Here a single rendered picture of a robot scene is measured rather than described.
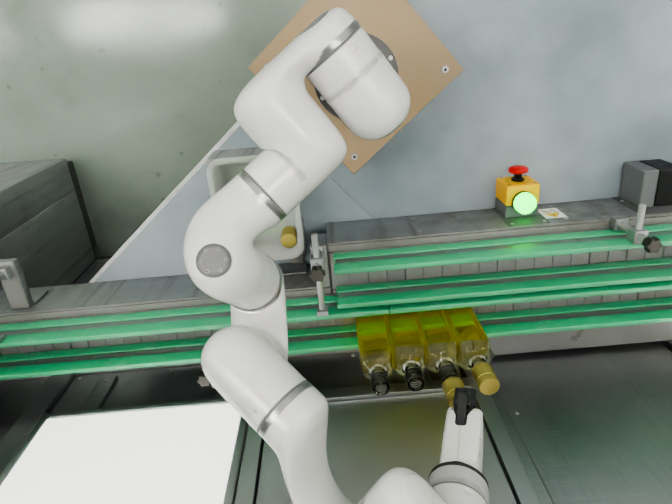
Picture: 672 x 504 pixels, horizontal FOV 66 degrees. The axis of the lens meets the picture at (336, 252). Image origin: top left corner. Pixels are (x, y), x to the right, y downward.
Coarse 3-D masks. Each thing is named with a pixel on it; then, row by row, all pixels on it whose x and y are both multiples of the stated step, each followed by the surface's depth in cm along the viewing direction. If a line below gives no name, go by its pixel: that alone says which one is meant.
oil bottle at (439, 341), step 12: (420, 312) 100; (432, 312) 100; (420, 324) 97; (432, 324) 96; (444, 324) 96; (432, 336) 92; (444, 336) 92; (432, 348) 90; (444, 348) 89; (456, 348) 90; (432, 360) 90; (456, 360) 90
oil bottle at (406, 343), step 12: (408, 312) 101; (396, 324) 97; (408, 324) 97; (396, 336) 93; (408, 336) 93; (420, 336) 93; (396, 348) 90; (408, 348) 90; (420, 348) 90; (396, 360) 90; (408, 360) 89; (420, 360) 89; (396, 372) 92
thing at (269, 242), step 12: (240, 156) 100; (252, 156) 99; (216, 168) 103; (228, 168) 107; (240, 168) 107; (216, 180) 103; (228, 180) 108; (216, 192) 102; (276, 204) 111; (288, 216) 112; (300, 216) 105; (276, 228) 113; (300, 228) 105; (264, 240) 114; (276, 240) 114; (300, 240) 106; (264, 252) 109; (276, 252) 109; (288, 252) 108; (300, 252) 108
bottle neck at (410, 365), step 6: (408, 366) 88; (414, 366) 87; (408, 372) 86; (414, 372) 86; (420, 372) 86; (408, 378) 85; (414, 378) 84; (420, 378) 85; (408, 384) 85; (414, 384) 87; (420, 384) 86; (414, 390) 85
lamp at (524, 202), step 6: (522, 192) 105; (528, 192) 105; (516, 198) 105; (522, 198) 103; (528, 198) 103; (534, 198) 104; (516, 204) 104; (522, 204) 104; (528, 204) 103; (534, 204) 104; (516, 210) 106; (522, 210) 104; (528, 210) 104
